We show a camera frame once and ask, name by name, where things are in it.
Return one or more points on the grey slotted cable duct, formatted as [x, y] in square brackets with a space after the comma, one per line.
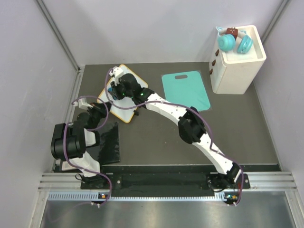
[99, 197]

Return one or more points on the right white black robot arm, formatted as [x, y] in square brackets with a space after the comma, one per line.
[191, 126]

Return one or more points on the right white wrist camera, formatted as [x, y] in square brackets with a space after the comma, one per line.
[115, 74]

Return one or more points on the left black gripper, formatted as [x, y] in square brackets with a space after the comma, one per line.
[99, 107]

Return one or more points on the yellow framed whiteboard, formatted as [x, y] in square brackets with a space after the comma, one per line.
[124, 115]

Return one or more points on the white drawer cabinet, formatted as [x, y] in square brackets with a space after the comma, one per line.
[232, 73]

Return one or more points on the teal cat ear headphones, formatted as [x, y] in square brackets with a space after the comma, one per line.
[227, 43]

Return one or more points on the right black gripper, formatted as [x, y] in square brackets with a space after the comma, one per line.
[115, 89]

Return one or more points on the teal cutting board mat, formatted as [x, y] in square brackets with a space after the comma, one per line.
[186, 88]

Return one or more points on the brown toy cube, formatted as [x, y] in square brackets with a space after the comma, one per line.
[232, 31]

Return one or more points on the small label card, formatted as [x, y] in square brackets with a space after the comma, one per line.
[67, 167]

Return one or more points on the black glossy mat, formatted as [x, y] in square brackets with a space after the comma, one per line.
[109, 145]

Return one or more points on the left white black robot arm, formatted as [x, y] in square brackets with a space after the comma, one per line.
[87, 166]

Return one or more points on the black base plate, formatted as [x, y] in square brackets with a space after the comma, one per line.
[173, 183]

